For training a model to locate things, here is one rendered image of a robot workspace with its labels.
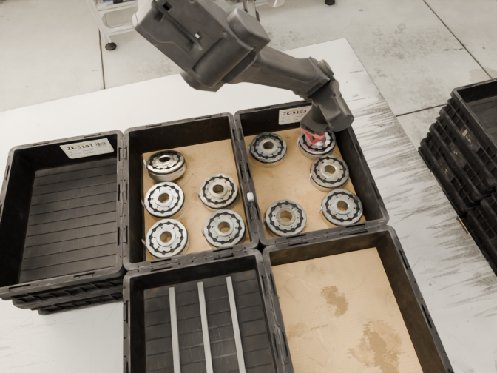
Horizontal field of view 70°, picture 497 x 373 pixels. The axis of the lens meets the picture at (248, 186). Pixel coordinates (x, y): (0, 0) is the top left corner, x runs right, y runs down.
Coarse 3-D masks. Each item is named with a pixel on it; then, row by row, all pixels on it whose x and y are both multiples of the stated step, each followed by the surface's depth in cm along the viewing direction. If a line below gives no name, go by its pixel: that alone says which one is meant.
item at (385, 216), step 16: (240, 112) 98; (240, 128) 95; (352, 128) 94; (240, 144) 92; (368, 176) 86; (256, 208) 84; (384, 208) 82; (256, 224) 81; (352, 224) 80; (368, 224) 80; (384, 224) 80; (272, 240) 79; (288, 240) 79
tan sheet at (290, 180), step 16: (288, 144) 104; (336, 144) 103; (288, 160) 101; (304, 160) 101; (256, 176) 99; (272, 176) 99; (288, 176) 99; (304, 176) 98; (256, 192) 96; (272, 192) 96; (288, 192) 96; (304, 192) 96; (320, 192) 96; (304, 208) 94; (320, 224) 91
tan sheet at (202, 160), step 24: (216, 144) 105; (144, 168) 102; (192, 168) 101; (216, 168) 101; (144, 192) 98; (192, 192) 97; (216, 192) 97; (240, 192) 97; (192, 216) 94; (168, 240) 91; (192, 240) 90
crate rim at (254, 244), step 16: (224, 112) 98; (128, 128) 96; (144, 128) 96; (128, 144) 94; (128, 160) 91; (240, 160) 90; (128, 176) 89; (240, 176) 87; (128, 192) 86; (128, 208) 84; (128, 224) 82; (128, 240) 80; (256, 240) 79; (128, 256) 78; (176, 256) 78; (192, 256) 78; (208, 256) 78
